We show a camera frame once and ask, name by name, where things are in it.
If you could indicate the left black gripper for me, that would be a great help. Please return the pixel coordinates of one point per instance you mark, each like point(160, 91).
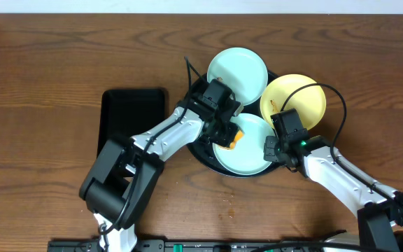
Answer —
point(223, 132)

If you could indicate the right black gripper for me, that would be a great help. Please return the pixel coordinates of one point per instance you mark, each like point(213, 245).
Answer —
point(268, 153)

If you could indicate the yellow sponge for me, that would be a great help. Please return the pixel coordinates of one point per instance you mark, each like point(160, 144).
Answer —
point(239, 135)

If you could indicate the light blue plate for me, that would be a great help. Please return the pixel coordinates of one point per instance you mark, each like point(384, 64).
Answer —
point(247, 157)
point(242, 70)

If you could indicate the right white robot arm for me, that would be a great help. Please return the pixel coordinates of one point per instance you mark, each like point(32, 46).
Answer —
point(377, 207)

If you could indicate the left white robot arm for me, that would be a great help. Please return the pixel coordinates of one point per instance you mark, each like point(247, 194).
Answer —
point(121, 181)

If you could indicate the black round tray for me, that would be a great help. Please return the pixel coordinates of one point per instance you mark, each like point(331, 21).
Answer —
point(204, 152)

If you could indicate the black rectangular tray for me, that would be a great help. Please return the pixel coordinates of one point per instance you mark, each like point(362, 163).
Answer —
point(129, 112)

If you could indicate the yellow plate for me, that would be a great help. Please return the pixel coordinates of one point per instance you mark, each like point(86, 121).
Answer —
point(310, 102)

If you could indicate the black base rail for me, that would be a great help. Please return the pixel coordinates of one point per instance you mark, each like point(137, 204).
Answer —
point(156, 245)

